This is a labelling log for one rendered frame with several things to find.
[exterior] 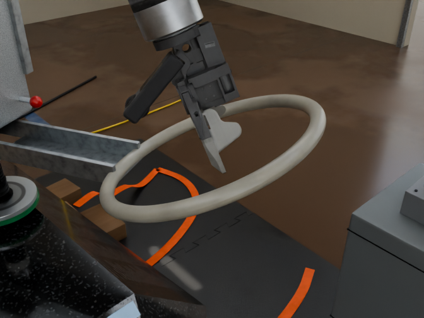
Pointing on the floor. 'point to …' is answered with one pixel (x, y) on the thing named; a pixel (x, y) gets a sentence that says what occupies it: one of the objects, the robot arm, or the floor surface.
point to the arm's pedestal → (383, 259)
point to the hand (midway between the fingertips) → (212, 159)
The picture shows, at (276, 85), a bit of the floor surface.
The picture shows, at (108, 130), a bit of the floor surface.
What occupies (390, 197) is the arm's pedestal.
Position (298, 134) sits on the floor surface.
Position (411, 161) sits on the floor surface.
